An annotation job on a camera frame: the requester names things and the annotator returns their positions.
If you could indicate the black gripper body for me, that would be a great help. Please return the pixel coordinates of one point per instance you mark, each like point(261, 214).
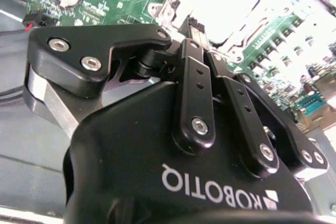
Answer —
point(131, 155)

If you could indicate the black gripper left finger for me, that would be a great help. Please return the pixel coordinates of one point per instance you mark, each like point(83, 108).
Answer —
point(78, 58)

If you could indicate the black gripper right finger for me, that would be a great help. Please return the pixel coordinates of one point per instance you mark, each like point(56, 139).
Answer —
point(246, 119)

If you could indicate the silver CPU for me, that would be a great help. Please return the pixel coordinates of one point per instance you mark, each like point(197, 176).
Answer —
point(225, 6)

